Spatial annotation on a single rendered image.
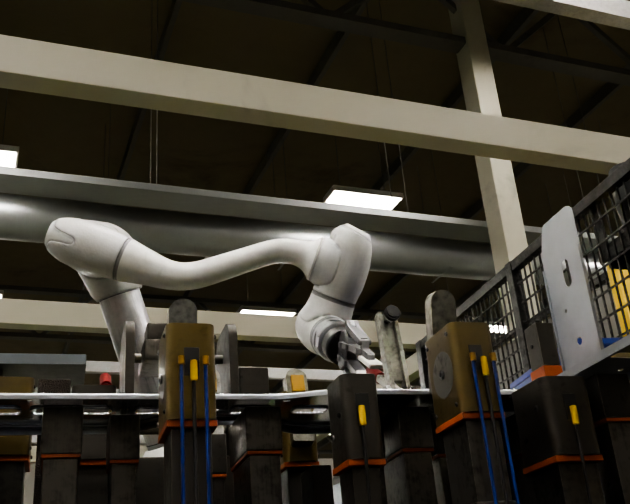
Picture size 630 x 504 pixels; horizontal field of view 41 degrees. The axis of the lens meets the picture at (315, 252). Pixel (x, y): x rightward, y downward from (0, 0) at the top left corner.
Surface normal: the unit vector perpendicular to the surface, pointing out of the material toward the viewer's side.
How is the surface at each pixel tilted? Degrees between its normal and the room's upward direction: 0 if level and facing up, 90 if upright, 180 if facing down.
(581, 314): 90
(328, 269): 114
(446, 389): 90
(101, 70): 90
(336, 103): 90
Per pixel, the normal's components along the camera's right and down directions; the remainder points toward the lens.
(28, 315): 0.35, -0.42
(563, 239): -0.96, -0.05
